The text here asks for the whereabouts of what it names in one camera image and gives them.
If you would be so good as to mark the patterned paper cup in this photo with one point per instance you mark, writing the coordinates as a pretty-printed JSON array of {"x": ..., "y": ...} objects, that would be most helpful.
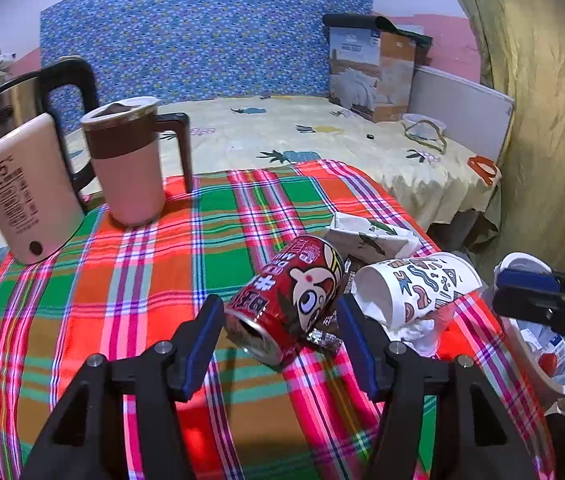
[{"x": 427, "y": 285}]

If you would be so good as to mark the dark green bag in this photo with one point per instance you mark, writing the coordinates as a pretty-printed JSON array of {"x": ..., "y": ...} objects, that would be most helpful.
[{"x": 347, "y": 20}]

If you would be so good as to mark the red green plaid tablecloth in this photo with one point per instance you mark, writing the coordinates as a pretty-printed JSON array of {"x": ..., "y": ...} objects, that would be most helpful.
[{"x": 112, "y": 285}]

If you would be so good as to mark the pink mug with brown lid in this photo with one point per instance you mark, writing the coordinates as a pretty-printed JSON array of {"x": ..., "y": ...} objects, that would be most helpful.
[{"x": 127, "y": 175}]

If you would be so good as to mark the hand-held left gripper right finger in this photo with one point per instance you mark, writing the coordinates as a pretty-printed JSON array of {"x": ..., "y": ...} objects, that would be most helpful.
[{"x": 357, "y": 345}]

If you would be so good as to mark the white round trash bin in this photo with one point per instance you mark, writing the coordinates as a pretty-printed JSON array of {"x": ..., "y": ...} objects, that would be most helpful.
[{"x": 517, "y": 260}]

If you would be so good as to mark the crumpled white tissue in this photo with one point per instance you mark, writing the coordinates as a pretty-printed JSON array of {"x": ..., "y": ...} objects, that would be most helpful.
[{"x": 417, "y": 332}]

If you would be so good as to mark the white paper wrapper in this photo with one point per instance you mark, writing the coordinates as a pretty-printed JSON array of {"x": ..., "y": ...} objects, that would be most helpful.
[{"x": 362, "y": 235}]

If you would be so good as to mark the white flat panel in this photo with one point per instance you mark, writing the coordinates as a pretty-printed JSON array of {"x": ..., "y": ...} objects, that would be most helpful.
[{"x": 457, "y": 105}]

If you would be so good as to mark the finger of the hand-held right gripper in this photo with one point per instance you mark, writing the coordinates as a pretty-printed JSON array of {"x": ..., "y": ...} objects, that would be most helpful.
[
  {"x": 527, "y": 305},
  {"x": 525, "y": 279}
]

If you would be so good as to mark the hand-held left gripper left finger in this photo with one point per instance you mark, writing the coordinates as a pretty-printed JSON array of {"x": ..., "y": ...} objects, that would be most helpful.
[{"x": 202, "y": 340}]

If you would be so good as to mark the white bowl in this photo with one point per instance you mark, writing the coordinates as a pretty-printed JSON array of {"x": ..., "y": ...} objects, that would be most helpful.
[{"x": 415, "y": 119}]

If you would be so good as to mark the yellow green curtain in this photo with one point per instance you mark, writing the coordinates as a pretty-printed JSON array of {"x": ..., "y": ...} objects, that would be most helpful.
[{"x": 537, "y": 85}]

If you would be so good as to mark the steel electric kettle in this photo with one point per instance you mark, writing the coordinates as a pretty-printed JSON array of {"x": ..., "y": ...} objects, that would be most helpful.
[{"x": 7, "y": 105}]

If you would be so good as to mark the red drink can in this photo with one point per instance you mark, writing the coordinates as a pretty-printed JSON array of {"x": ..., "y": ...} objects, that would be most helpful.
[{"x": 287, "y": 300}]

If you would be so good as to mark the beige water warmer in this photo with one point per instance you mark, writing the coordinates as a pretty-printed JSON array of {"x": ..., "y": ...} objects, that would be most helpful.
[{"x": 27, "y": 190}]

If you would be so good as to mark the yellow pineapple print bedsheet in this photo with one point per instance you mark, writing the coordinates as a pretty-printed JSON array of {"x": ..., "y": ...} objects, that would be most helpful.
[{"x": 312, "y": 150}]

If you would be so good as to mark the cardboard quilt box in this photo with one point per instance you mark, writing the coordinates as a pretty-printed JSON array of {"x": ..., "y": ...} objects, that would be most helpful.
[{"x": 362, "y": 75}]

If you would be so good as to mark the blue floral headboard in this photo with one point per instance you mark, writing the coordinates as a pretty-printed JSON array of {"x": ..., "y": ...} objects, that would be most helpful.
[{"x": 202, "y": 35}]

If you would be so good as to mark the silver foil wrapper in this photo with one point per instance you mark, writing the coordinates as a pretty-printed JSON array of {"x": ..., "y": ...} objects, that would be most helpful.
[{"x": 325, "y": 341}]

